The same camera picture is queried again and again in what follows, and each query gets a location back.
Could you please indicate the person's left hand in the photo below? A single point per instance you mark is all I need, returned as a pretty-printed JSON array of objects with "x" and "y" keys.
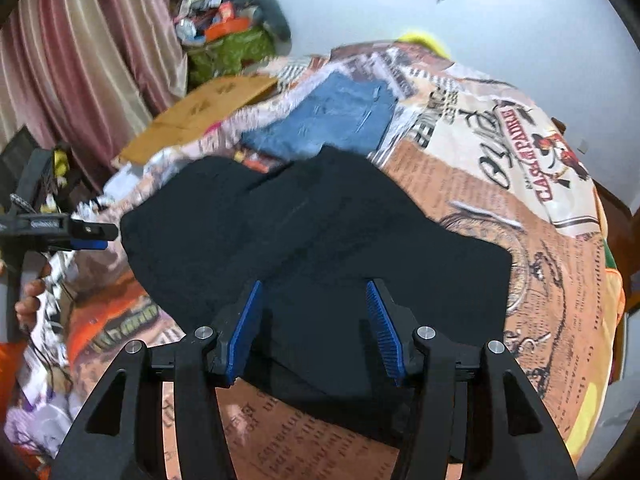
[{"x": 31, "y": 302}]

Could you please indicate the orange box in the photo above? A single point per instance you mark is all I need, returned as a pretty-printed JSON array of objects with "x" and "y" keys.
[{"x": 227, "y": 29}]

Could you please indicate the striped pink curtain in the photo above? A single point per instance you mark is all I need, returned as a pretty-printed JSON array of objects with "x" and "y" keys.
[{"x": 85, "y": 60}]

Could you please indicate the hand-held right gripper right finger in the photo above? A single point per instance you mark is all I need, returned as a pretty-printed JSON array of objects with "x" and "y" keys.
[{"x": 382, "y": 330}]

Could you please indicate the printed blanket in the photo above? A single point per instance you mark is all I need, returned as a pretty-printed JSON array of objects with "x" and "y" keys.
[{"x": 500, "y": 260}]

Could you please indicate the blue jeans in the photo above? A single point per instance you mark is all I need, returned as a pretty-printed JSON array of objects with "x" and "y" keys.
[{"x": 330, "y": 115}]

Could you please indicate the black pants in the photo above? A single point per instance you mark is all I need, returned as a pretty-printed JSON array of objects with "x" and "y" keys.
[{"x": 320, "y": 230}]

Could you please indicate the small red box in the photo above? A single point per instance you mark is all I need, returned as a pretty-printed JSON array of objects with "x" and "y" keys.
[{"x": 227, "y": 11}]

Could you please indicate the brown flat board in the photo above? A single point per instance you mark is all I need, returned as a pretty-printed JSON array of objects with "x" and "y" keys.
[
  {"x": 220, "y": 97},
  {"x": 160, "y": 142}
]

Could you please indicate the white wall outlet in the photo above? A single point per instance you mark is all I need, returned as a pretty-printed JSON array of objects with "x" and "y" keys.
[{"x": 582, "y": 146}]

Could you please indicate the green patterned storage box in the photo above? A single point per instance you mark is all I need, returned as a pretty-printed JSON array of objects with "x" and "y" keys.
[{"x": 230, "y": 57}]

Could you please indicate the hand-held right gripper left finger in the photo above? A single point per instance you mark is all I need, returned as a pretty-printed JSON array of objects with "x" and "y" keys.
[{"x": 242, "y": 330}]

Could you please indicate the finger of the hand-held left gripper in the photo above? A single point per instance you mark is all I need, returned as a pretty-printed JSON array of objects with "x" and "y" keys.
[{"x": 92, "y": 234}]

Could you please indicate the grey plush pillow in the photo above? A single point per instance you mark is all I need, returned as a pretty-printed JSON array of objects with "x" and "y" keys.
[{"x": 275, "y": 15}]

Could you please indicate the yellow foam hoop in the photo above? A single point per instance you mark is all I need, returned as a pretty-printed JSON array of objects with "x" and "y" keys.
[{"x": 425, "y": 42}]

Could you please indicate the wooden bed post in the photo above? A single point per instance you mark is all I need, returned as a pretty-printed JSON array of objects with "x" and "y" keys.
[{"x": 559, "y": 126}]

